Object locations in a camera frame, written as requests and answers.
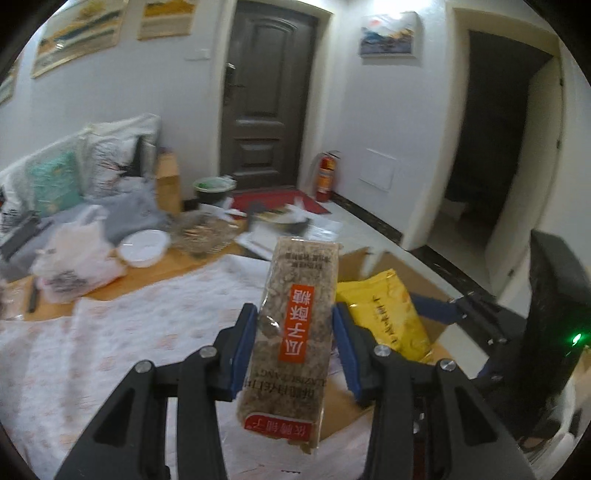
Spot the yellow snack packet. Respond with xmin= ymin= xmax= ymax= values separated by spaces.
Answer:
xmin=337 ymin=269 xmax=432 ymax=363

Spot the clear seed brittle bar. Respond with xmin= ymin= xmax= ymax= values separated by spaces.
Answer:
xmin=238 ymin=237 xmax=339 ymax=453

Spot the pink patterned tablecloth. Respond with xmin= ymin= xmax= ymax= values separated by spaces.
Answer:
xmin=1 ymin=255 xmax=370 ymax=479

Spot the brown cardboard box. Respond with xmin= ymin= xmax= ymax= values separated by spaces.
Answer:
xmin=317 ymin=246 xmax=456 ymax=441

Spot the black remote control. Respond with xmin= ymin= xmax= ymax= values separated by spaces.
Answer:
xmin=27 ymin=282 xmax=39 ymax=313

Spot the white printed plastic bag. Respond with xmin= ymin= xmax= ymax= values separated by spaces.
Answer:
xmin=31 ymin=205 xmax=126 ymax=304

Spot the white plastic bowl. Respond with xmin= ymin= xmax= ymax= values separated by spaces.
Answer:
xmin=116 ymin=229 xmax=170 ymax=268

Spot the glass ashtray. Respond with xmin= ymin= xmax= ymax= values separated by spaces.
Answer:
xmin=169 ymin=211 xmax=239 ymax=257

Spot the red fire extinguisher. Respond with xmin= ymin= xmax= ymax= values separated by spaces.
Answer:
xmin=308 ymin=150 xmax=341 ymax=203

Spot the tissue box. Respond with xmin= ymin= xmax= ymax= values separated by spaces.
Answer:
xmin=246 ymin=197 xmax=311 ymax=237

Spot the small cardboard box by sofa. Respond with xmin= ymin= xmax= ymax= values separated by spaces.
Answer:
xmin=155 ymin=153 xmax=182 ymax=215

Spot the red door mat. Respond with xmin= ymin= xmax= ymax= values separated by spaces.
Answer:
xmin=232 ymin=188 xmax=329 ymax=215

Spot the white red-square cushion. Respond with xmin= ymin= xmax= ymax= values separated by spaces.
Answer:
xmin=1 ymin=184 xmax=27 ymax=236

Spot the green rimmed trash bin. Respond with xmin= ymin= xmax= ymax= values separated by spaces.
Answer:
xmin=192 ymin=175 xmax=236 ymax=205

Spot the teal tree cushion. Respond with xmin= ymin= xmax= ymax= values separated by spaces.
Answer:
xmin=28 ymin=151 xmax=82 ymax=217

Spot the grey sofa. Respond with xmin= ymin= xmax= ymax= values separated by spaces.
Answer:
xmin=1 ymin=113 xmax=168 ymax=281

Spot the white black-tree cushion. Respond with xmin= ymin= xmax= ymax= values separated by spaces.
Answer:
xmin=87 ymin=136 xmax=143 ymax=198

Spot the mountain canvas painting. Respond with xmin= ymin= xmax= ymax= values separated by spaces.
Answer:
xmin=359 ymin=12 xmax=419 ymax=58

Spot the dark brown door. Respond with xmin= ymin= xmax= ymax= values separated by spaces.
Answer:
xmin=221 ymin=1 xmax=318 ymax=191

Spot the small left painting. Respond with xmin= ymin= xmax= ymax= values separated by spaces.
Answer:
xmin=0 ymin=59 xmax=20 ymax=104

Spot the wide landscape painting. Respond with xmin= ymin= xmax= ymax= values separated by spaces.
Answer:
xmin=31 ymin=0 xmax=128 ymax=79

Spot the square golden painting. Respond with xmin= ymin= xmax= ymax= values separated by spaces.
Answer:
xmin=137 ymin=0 xmax=199 ymax=41

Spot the white wall panel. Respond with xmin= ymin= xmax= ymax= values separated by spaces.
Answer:
xmin=359 ymin=149 xmax=397 ymax=192

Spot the light switch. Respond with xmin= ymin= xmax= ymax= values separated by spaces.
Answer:
xmin=184 ymin=48 xmax=211 ymax=62

